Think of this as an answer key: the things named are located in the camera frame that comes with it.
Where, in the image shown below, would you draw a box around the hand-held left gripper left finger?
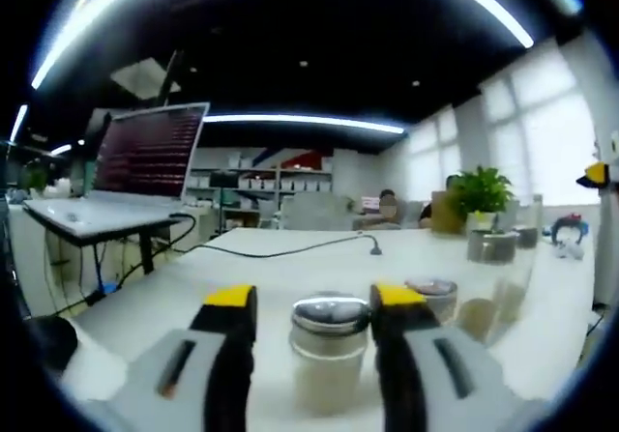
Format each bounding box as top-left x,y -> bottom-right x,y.
108,284 -> 258,432

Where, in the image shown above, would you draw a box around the black gooseneck cable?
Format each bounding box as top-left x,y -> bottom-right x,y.
191,232 -> 384,259

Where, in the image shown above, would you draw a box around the tall seasoning bottle brown powder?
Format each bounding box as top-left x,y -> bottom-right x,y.
457,227 -> 536,344

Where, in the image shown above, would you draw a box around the open white laptop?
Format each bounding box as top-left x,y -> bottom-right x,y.
22,101 -> 212,234

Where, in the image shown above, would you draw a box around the short ceiling light strip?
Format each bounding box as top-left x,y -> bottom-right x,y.
9,104 -> 29,143

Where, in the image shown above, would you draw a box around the white shelf unit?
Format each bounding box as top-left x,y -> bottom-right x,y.
188,154 -> 335,230

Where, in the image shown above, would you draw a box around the green potted plant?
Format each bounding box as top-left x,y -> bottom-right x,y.
447,164 -> 514,233

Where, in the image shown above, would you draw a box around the distant green plant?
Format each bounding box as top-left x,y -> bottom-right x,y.
21,160 -> 49,194

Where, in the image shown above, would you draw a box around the long distant ceiling light strip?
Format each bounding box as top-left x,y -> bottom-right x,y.
202,112 -> 406,136

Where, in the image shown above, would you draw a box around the grey headphones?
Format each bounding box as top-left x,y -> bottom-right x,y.
553,218 -> 589,259

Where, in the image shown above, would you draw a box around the black monitor on stand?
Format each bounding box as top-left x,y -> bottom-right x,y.
210,170 -> 241,235

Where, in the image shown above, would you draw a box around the row of white storage bins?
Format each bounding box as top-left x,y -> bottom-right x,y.
241,178 -> 333,192

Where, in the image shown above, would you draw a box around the black power cable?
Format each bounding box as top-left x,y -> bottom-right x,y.
43,213 -> 199,307

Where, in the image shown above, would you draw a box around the long overhead ceiling light strip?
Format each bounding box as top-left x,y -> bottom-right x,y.
31,0 -> 536,90

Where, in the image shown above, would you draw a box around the small seasoning bottle white powder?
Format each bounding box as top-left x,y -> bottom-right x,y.
403,276 -> 458,330
288,290 -> 372,415

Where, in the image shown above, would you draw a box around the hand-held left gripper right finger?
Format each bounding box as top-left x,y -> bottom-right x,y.
369,282 -> 523,432

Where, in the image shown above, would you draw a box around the blue red plush toy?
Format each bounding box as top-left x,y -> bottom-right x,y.
555,213 -> 591,235

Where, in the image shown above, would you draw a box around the black dome-shaped device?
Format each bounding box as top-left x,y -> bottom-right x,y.
26,314 -> 79,373

